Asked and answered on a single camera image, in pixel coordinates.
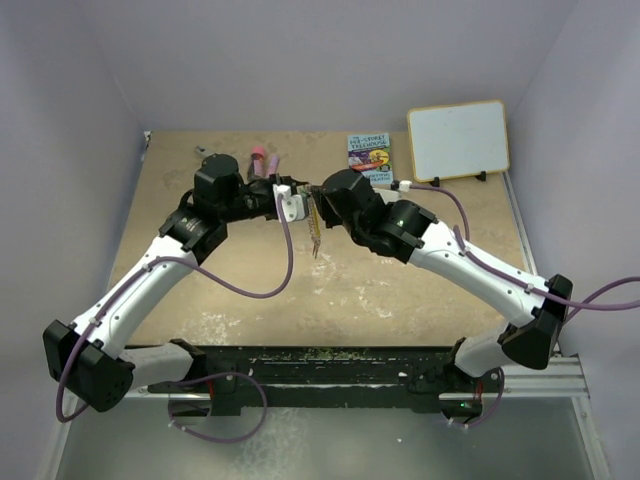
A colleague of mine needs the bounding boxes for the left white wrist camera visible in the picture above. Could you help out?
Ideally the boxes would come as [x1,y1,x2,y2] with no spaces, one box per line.
[273,185,308,223]

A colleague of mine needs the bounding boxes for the purple highlighter pen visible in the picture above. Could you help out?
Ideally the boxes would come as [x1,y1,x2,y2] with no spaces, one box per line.
[266,154,280,177]

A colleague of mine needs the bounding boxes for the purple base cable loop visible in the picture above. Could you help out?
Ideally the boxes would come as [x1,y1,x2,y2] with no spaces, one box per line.
[167,370,271,444]

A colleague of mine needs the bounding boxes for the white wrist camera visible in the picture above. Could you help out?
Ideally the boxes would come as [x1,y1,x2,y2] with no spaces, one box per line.
[390,180,413,192]
[273,185,308,223]

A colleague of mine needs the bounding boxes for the keyring yellow clip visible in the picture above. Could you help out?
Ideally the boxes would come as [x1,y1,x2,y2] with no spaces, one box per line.
[308,195,321,258]

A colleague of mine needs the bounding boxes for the treehouse paperback book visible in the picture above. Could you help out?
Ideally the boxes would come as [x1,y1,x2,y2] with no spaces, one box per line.
[347,133,394,185]

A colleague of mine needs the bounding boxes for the pink capped dark bottle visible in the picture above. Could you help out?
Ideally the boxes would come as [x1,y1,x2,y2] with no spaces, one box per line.
[247,146,266,180]

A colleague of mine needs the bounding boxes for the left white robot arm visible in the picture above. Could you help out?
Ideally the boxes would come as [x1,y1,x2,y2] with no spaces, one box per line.
[43,154,311,422]

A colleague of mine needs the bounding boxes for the small whiteboard on stand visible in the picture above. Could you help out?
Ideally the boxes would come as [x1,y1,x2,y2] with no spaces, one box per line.
[407,100,510,183]

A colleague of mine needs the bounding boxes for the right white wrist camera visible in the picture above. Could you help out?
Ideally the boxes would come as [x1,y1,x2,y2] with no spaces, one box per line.
[390,180,413,192]

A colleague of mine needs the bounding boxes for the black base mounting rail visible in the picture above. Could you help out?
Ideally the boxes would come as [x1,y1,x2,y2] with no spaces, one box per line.
[150,345,502,417]

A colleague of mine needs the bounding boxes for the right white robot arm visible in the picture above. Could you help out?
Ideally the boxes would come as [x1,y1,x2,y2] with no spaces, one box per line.
[312,169,573,391]

